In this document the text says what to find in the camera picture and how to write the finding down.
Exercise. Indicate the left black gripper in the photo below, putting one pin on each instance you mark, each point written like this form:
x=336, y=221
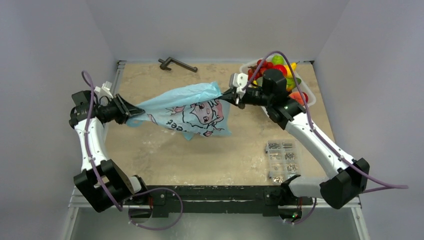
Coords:
x=126, y=111

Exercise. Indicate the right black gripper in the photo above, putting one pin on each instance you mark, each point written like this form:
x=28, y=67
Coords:
x=239, y=98

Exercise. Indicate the light blue plastic bag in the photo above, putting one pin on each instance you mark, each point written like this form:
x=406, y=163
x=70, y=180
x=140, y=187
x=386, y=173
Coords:
x=192, y=110

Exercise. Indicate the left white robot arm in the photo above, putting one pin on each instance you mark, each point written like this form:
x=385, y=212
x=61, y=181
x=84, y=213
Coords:
x=101, y=181

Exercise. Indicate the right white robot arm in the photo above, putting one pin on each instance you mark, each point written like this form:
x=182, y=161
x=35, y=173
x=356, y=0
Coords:
x=345, y=175

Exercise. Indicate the red fake grape bunch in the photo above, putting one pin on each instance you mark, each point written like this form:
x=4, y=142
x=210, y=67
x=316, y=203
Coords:
x=257, y=71

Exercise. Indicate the red fake apple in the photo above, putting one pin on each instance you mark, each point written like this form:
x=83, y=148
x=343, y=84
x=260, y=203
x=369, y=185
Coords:
x=282, y=69

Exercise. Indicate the green fake lime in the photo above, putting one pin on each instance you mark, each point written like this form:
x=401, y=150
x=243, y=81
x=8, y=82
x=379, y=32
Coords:
x=278, y=60

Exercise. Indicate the green fake mango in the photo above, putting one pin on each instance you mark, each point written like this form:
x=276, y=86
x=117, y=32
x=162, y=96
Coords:
x=291, y=83

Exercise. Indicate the fake peach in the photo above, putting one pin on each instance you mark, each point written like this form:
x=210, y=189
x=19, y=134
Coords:
x=297, y=96

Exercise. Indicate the yellow fake pear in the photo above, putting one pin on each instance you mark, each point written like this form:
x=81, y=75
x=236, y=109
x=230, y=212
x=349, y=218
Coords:
x=290, y=70

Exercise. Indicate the white plastic fruit tray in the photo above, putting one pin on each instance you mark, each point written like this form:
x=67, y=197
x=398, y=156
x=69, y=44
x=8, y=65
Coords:
x=258, y=83

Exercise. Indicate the clear screw organizer box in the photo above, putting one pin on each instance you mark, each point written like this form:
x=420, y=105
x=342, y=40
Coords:
x=284, y=160

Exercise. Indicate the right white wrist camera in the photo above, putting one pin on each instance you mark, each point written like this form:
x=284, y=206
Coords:
x=237, y=82

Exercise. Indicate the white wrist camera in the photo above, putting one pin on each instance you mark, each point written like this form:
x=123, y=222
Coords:
x=237, y=82
x=104, y=90

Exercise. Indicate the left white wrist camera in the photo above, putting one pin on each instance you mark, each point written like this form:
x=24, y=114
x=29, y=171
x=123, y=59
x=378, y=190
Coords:
x=104, y=90

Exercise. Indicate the dark metal crank handle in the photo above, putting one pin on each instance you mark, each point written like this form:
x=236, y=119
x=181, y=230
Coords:
x=164, y=64

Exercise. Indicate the aluminium frame rail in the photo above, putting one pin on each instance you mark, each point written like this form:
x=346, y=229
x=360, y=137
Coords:
x=317, y=222

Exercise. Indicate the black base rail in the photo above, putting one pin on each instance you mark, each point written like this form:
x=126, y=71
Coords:
x=265, y=200

